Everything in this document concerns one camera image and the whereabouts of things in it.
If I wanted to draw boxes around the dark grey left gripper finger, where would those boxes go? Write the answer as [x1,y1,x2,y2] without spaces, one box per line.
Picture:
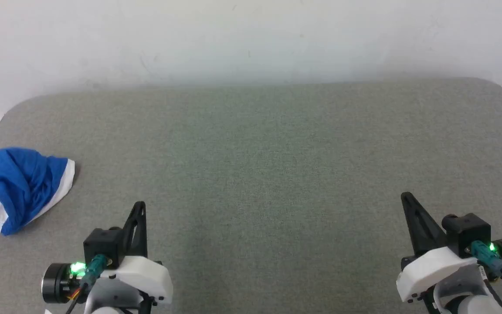
[122,201,148,258]

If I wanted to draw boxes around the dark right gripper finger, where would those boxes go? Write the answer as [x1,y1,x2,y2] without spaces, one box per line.
[401,192,448,257]

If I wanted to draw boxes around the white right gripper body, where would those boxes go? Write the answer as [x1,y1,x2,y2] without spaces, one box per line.
[397,246,479,303]

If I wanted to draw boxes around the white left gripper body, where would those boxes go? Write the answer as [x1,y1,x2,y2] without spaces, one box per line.
[96,256,173,306]

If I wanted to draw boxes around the blue white sports shorts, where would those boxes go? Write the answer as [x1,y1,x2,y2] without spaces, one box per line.
[0,147,76,236]

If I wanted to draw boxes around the grey fabric sofa cushion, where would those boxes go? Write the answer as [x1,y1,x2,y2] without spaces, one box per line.
[0,78,502,314]

